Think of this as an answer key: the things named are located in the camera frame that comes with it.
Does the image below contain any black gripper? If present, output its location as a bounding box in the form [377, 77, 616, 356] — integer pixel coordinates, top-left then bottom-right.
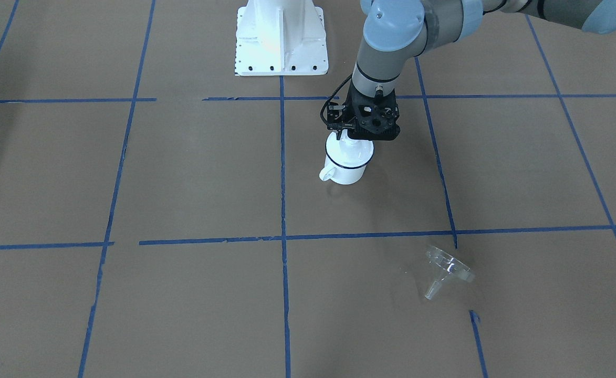
[327, 89, 401, 141]

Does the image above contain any clear glass funnel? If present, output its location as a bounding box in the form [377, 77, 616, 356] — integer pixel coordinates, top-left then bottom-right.
[424, 246, 475, 300]

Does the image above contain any white mug lid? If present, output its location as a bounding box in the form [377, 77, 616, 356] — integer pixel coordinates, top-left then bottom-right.
[325, 131, 374, 169]

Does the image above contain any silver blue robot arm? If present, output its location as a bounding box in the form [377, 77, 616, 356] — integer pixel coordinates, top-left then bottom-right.
[320, 1, 616, 141]

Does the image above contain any white enamel mug blue rim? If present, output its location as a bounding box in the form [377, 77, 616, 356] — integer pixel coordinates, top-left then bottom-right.
[318, 131, 374, 185]

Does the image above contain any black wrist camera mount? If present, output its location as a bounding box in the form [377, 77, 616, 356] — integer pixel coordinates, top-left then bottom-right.
[349, 91, 401, 141]

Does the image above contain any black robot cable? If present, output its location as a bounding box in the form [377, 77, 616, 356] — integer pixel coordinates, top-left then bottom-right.
[320, 75, 352, 122]

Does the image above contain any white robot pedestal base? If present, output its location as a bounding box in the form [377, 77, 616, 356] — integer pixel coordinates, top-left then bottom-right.
[234, 1, 329, 77]

